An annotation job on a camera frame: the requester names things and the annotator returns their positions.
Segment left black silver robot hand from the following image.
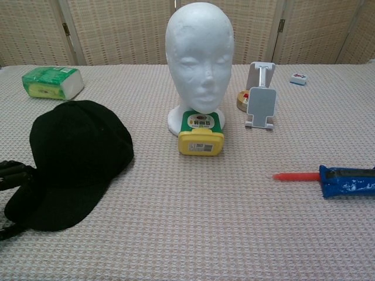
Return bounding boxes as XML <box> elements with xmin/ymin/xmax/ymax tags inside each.
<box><xmin>0</xmin><ymin>159</ymin><xmax>38</xmax><ymax>242</ymax></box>

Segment black baseball cap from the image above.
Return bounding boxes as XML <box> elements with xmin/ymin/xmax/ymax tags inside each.
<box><xmin>4</xmin><ymin>100</ymin><xmax>135</xmax><ymax>232</ymax></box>

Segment white foam mannequin head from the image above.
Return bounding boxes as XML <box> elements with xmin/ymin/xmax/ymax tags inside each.
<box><xmin>165</xmin><ymin>0</ymin><xmax>235</xmax><ymax>137</ymax></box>

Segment green tissue pack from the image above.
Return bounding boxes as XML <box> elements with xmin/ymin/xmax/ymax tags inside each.
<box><xmin>22</xmin><ymin>66</ymin><xmax>86</xmax><ymax>101</ymax></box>

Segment woven folding screen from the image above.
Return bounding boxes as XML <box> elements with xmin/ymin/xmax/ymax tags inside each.
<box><xmin>0</xmin><ymin>0</ymin><xmax>375</xmax><ymax>67</ymax></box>

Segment beige woven tablecloth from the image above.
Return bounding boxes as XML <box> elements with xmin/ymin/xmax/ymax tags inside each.
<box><xmin>0</xmin><ymin>60</ymin><xmax>375</xmax><ymax>281</ymax></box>

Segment green box with yellow lid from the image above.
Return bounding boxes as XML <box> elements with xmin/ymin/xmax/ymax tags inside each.
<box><xmin>178</xmin><ymin>111</ymin><xmax>226</xmax><ymax>157</ymax></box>

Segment tan tape roll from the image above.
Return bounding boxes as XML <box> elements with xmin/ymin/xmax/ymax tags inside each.
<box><xmin>236</xmin><ymin>90</ymin><xmax>251</xmax><ymax>112</ymax></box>

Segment white phone stand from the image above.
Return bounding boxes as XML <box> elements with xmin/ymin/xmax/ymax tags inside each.
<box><xmin>245</xmin><ymin>61</ymin><xmax>278</xmax><ymax>129</ymax></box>

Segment red pen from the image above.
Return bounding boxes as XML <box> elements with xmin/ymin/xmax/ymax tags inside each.
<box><xmin>272</xmin><ymin>172</ymin><xmax>322</xmax><ymax>182</ymax></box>

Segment white mahjong tile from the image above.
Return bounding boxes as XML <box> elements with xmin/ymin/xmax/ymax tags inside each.
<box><xmin>289</xmin><ymin>72</ymin><xmax>309</xmax><ymax>86</ymax></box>

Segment blue pencil case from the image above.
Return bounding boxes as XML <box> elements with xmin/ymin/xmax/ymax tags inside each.
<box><xmin>318</xmin><ymin>165</ymin><xmax>375</xmax><ymax>199</ymax></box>

